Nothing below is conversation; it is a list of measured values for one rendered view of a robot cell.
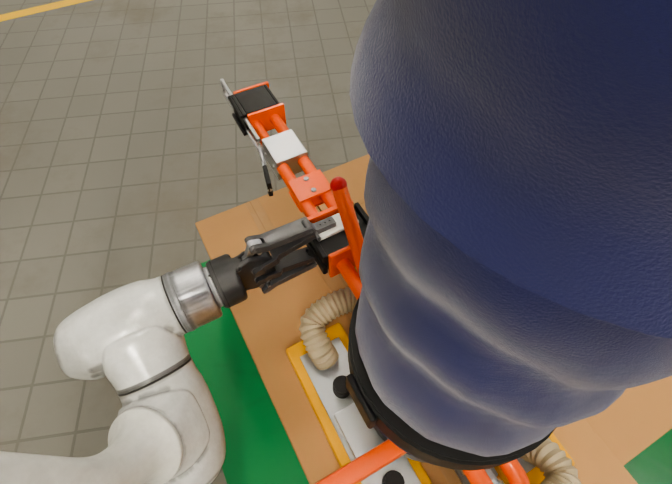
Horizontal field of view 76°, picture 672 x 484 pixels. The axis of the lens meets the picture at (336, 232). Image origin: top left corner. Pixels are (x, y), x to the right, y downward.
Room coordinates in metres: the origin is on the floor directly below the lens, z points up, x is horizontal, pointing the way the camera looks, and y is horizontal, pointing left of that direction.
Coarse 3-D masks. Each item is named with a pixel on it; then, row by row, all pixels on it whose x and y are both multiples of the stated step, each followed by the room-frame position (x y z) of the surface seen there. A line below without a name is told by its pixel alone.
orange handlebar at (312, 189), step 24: (288, 168) 0.52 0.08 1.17; (312, 168) 0.52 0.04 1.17; (312, 192) 0.46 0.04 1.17; (360, 288) 0.29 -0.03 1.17; (360, 456) 0.07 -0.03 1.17; (384, 456) 0.07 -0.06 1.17; (336, 480) 0.05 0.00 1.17; (360, 480) 0.05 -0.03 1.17; (480, 480) 0.05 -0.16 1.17; (528, 480) 0.05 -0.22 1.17
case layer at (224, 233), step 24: (336, 168) 1.11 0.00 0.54; (360, 168) 1.11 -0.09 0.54; (288, 192) 1.00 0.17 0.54; (360, 192) 1.00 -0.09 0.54; (216, 216) 0.89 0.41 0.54; (240, 216) 0.89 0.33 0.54; (264, 216) 0.89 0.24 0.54; (288, 216) 0.89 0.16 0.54; (216, 240) 0.79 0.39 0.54; (240, 240) 0.79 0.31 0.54; (648, 384) 0.33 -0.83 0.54; (624, 408) 0.27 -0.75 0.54; (648, 408) 0.27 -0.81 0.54; (600, 432) 0.21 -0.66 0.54; (624, 432) 0.21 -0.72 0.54; (648, 432) 0.21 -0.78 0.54; (624, 456) 0.16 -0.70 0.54
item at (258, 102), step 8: (248, 88) 0.72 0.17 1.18; (256, 88) 0.72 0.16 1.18; (264, 88) 0.72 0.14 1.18; (240, 96) 0.70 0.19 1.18; (248, 96) 0.70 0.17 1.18; (256, 96) 0.70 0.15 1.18; (264, 96) 0.70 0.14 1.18; (272, 96) 0.70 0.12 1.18; (240, 104) 0.68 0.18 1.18; (248, 104) 0.68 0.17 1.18; (256, 104) 0.68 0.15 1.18; (264, 104) 0.68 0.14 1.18; (272, 104) 0.68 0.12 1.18; (280, 104) 0.68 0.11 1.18; (248, 112) 0.65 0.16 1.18; (256, 112) 0.65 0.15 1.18; (264, 112) 0.66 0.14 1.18; (272, 112) 0.66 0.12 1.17; (280, 112) 0.67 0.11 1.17; (264, 120) 0.65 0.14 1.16; (272, 128) 0.66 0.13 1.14
